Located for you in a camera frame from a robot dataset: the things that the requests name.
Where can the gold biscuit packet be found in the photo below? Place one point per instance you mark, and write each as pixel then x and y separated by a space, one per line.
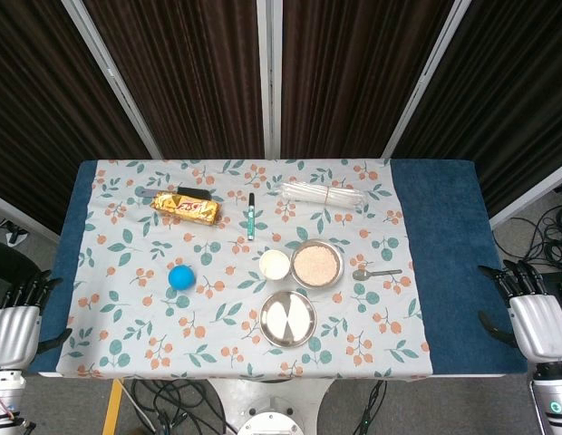
pixel 187 208

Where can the yellow floor strip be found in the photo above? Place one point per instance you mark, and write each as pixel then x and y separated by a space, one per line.
pixel 112 408

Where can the floral tablecloth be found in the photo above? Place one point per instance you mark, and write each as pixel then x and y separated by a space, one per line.
pixel 140 317

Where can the steel plate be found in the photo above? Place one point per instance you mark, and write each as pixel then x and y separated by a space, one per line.
pixel 287 319

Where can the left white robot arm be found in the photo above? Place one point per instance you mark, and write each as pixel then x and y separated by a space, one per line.
pixel 6 389

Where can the white paper cup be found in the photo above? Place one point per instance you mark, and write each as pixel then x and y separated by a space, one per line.
pixel 274 264

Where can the blue ball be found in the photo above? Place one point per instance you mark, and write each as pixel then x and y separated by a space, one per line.
pixel 181 277

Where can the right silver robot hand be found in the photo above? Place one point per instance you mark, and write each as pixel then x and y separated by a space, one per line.
pixel 541 326

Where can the dark brown partition screen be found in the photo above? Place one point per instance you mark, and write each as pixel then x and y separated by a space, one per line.
pixel 31 104
pixel 516 90
pixel 186 77
pixel 353 77

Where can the blue table cover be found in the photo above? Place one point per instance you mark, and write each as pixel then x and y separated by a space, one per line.
pixel 448 254

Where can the metal spoon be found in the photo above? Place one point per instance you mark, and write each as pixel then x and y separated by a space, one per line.
pixel 361 275

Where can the green marker pen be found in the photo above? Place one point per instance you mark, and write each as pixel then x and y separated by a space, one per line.
pixel 251 219

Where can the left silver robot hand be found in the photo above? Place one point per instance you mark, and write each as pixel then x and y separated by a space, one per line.
pixel 13 335

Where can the bundle of white straws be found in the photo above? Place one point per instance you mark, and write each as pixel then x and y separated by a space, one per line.
pixel 324 195

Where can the steel bowl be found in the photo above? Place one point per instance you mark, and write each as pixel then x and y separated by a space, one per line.
pixel 339 267

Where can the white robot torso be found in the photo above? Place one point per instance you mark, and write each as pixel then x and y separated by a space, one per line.
pixel 269 419

